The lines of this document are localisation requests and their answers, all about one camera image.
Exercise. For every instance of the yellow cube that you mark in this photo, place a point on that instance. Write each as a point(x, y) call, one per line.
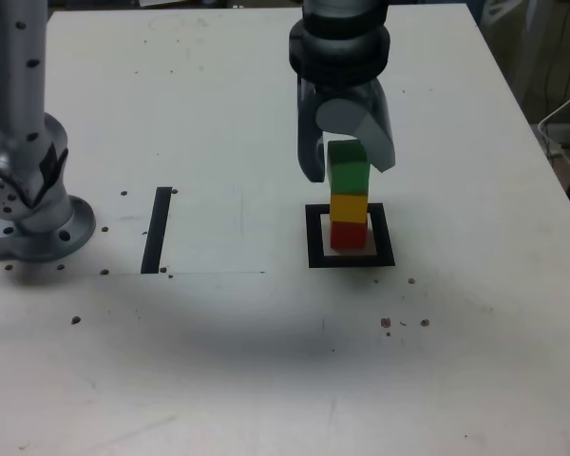
point(349, 208)

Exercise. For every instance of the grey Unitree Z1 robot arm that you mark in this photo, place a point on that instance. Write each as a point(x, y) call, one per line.
point(19, 71)

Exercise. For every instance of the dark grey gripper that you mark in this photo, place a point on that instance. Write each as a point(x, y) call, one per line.
point(347, 90)

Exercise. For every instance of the black tape square outline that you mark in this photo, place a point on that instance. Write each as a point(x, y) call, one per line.
point(313, 237)

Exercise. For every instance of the red cube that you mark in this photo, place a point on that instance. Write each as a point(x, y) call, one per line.
point(347, 236)

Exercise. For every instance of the black tape strip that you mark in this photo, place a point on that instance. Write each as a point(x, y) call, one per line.
point(156, 233)

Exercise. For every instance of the green cube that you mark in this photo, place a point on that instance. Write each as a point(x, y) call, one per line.
point(349, 176)

